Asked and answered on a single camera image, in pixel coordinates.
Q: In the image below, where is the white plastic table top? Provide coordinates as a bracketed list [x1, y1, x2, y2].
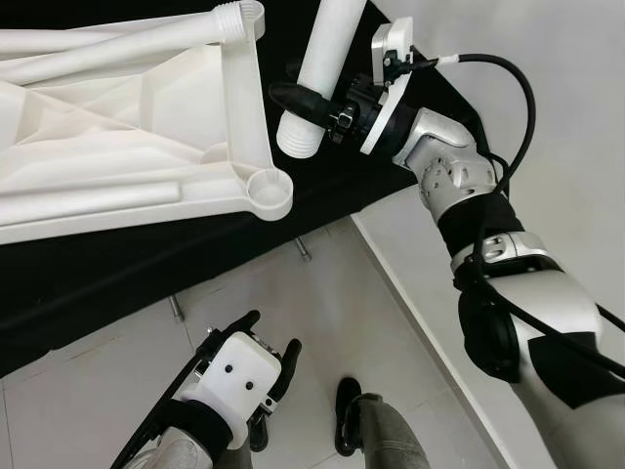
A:
[0, 0, 294, 245]

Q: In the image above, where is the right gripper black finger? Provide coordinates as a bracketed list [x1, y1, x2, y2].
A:
[268, 81, 339, 124]

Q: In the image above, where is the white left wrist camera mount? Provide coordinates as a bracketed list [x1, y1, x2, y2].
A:
[181, 332, 284, 448]

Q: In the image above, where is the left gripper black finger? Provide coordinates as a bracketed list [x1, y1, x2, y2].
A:
[216, 309, 263, 342]
[262, 337, 303, 405]

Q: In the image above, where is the black robot right foot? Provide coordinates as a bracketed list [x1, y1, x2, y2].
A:
[334, 376, 363, 458]

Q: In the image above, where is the black tablecloth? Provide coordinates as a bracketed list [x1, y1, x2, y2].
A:
[0, 0, 489, 377]

